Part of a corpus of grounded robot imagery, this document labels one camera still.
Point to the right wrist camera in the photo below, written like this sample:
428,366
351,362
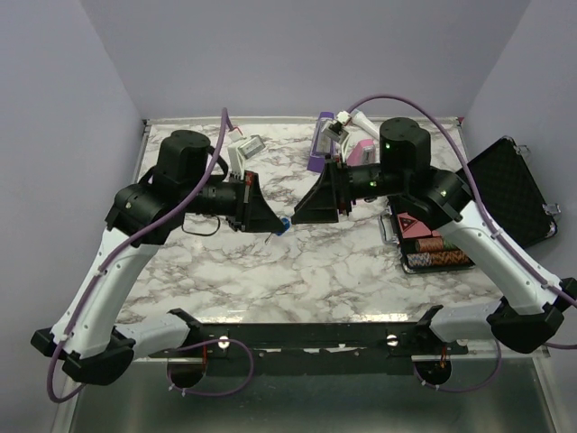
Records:
336,132

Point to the silver key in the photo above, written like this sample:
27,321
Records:
269,238

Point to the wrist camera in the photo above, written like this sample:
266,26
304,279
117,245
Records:
241,151
336,132

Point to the green poker chip roll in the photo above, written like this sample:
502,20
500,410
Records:
449,246

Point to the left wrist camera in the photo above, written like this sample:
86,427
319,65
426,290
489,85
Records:
241,151

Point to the blue orange chip roll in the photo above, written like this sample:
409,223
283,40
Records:
423,260

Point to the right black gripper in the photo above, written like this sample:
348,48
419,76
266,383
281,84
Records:
332,192

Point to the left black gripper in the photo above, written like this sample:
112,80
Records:
258,215

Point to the blue key tag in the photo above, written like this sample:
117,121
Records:
286,225

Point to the pink metronome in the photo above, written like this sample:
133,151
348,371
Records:
362,153

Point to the orange poker chip roll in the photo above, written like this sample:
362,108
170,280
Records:
429,245

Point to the purple metronome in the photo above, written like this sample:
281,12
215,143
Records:
321,145

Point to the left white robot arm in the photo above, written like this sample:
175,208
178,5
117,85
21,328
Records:
93,348

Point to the white toy microphone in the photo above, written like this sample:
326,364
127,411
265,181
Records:
360,120

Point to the red playing card deck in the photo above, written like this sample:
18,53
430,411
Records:
411,228

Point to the black poker chip case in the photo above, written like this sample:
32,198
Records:
510,194

